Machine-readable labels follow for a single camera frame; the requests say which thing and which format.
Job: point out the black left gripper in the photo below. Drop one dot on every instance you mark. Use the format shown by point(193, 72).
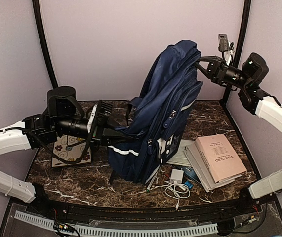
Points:
point(97, 138)

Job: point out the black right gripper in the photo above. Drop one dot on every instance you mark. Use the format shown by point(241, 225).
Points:
point(217, 69)

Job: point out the navy blue student backpack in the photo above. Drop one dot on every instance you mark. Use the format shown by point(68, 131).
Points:
point(157, 118)

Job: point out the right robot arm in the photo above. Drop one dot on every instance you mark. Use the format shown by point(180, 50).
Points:
point(254, 99)

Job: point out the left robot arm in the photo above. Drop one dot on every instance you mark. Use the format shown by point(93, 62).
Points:
point(63, 116)

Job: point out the floral pattern notebook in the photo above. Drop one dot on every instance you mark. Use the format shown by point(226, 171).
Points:
point(70, 148)

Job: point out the green capped marker pen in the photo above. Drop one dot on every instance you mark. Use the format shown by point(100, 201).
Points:
point(152, 181)

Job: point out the pale green thin book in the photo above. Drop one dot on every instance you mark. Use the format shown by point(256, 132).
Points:
point(180, 158)

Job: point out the white power adapter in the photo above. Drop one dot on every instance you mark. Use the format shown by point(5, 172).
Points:
point(176, 176)

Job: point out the grey hardcover book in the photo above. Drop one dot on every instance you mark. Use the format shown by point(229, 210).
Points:
point(202, 171)

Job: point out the blue card packet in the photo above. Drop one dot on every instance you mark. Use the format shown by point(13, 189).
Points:
point(190, 173)

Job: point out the blue eraser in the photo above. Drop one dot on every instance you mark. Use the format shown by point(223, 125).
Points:
point(188, 184)

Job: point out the pink hardcover book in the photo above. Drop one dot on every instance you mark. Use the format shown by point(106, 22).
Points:
point(220, 157)

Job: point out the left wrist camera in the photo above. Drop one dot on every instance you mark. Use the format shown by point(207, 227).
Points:
point(98, 115)

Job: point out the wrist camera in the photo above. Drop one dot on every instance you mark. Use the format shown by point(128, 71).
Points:
point(223, 43)
point(98, 115)

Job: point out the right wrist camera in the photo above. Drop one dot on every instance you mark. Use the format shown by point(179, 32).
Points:
point(223, 43)

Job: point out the right black frame post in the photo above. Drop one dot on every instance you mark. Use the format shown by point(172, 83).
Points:
point(242, 32)

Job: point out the black frame post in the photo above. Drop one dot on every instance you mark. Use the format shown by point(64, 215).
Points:
point(242, 32)
point(43, 43)

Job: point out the grey slotted cable duct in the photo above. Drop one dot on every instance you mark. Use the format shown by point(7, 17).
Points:
point(79, 230)

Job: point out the left black frame post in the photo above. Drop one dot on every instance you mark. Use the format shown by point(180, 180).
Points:
point(43, 43)

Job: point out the black curved front rail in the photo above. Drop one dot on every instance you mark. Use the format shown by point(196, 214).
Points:
point(86, 199)

